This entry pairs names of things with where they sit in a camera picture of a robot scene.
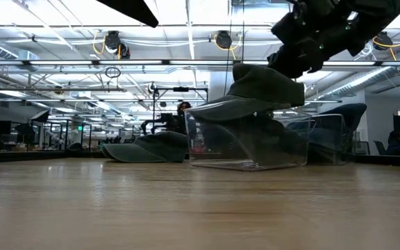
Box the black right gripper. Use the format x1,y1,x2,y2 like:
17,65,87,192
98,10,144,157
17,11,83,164
267,0,354,80

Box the green washed cap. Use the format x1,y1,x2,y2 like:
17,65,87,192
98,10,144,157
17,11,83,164
187,62,306,123
199,114,309,168
101,131,190,164

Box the blue denim cap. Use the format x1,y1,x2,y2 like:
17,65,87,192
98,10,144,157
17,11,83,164
319,102,369,132
307,126,347,158

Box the clear square plastic bin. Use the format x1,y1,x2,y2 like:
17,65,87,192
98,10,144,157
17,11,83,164
184,99,313,172

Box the small black ceiling reel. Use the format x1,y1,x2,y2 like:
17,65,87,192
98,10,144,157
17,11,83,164
147,81,160,97

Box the tall clear plastic container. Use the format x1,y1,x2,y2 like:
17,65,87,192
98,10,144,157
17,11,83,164
286,112,358,165

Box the person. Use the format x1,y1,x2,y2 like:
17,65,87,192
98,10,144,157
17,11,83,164
386,130,400,156
175,101,193,136

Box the black office chair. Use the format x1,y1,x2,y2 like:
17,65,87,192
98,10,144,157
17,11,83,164
373,140,389,156

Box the black ceiling cable reel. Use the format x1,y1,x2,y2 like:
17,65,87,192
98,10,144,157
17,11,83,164
215,30,233,50
372,31,394,51
118,41,132,60
104,30,122,53

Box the silver ventilation duct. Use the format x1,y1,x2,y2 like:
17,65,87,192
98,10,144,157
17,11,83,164
319,65,395,99

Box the black background rig frame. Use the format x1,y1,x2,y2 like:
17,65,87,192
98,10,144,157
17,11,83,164
153,86,210,115

